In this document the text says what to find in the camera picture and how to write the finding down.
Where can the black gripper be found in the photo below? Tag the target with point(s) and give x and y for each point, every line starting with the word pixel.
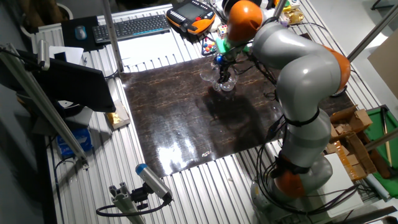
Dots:
pixel 224 62

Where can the clear glass beaker with spout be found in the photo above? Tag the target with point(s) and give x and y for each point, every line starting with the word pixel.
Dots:
pixel 231 84

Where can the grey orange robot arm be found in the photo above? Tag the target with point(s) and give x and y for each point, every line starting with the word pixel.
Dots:
pixel 304 71

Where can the green flange adapter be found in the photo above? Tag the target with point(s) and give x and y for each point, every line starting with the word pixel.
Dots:
pixel 224 45

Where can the black triangle ball rack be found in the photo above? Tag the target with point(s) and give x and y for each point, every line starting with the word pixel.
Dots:
pixel 209 48

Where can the rubik's cube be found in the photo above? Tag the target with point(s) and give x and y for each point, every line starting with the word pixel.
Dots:
pixel 222 31

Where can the white egg shaped object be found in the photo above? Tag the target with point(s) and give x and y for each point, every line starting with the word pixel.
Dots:
pixel 214 27

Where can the orange black teach pendant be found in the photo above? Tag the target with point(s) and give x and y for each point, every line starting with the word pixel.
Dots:
pixel 189 15

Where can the black filament spool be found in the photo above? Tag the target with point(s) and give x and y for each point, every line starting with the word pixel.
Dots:
pixel 224 4

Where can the dark marble pattern mat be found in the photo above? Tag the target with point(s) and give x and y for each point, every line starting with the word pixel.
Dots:
pixel 171 124

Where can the large white paper sheet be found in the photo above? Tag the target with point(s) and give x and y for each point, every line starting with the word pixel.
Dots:
pixel 149 49

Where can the aluminium pole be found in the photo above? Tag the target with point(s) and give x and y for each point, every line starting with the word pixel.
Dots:
pixel 373 31
pixel 382 139
pixel 113 37
pixel 279 8

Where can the gold wrapped object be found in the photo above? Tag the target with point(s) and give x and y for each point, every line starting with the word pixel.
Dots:
pixel 294 17

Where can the yellow green object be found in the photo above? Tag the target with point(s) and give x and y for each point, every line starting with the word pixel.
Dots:
pixel 287 5

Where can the black keyboard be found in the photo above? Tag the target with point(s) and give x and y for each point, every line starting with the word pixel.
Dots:
pixel 130 28

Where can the brown cardboard box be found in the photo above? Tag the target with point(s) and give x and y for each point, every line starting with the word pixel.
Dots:
pixel 345 115
pixel 337 149
pixel 334 132
pixel 360 119
pixel 357 155

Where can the black monitor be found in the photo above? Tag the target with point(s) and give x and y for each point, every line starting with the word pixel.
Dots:
pixel 81 90

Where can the grey computer mouse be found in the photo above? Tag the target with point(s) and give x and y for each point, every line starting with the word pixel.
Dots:
pixel 81 32

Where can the small white paper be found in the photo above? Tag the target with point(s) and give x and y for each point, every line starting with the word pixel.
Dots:
pixel 71 54

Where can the black mouse pad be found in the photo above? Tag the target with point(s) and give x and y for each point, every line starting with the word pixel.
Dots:
pixel 68 40

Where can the short aluminium profile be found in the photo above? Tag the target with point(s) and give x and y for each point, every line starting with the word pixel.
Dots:
pixel 124 202

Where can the brown cardboard sheet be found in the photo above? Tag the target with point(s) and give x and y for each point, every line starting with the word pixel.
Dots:
pixel 385 65

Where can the white board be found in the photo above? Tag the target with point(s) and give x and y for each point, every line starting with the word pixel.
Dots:
pixel 342 186

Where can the blue tissue pack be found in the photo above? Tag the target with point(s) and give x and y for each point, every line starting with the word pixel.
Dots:
pixel 76 141

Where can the green mini pool table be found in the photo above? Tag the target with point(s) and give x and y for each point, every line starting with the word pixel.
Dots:
pixel 377 130

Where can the white round bin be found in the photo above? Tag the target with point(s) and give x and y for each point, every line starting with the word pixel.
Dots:
pixel 66 9

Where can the wooden cue stick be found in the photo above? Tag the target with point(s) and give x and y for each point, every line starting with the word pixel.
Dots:
pixel 386 137

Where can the long aluminium beam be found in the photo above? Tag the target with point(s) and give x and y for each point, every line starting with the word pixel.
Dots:
pixel 46 109

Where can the pale grey tube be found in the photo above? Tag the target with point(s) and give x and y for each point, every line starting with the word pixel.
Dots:
pixel 377 186

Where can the black clamp frame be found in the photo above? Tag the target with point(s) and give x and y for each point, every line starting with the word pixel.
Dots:
pixel 339 91

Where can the silver camera with blue end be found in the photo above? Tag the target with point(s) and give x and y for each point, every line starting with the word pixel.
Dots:
pixel 154 182

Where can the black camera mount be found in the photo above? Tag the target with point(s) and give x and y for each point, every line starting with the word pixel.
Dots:
pixel 140 196

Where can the small silver camera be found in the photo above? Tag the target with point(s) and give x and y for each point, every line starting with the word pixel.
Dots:
pixel 43 54

